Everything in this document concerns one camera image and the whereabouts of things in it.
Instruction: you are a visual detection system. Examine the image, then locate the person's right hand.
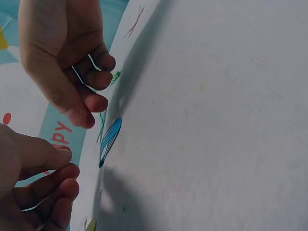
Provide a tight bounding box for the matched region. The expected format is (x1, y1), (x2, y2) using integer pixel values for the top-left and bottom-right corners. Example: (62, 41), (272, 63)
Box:
(18, 0), (116, 129)

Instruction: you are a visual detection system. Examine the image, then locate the person's left hand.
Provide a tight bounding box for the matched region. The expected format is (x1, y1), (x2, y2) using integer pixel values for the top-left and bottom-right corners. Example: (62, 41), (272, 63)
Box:
(0, 123), (80, 231)

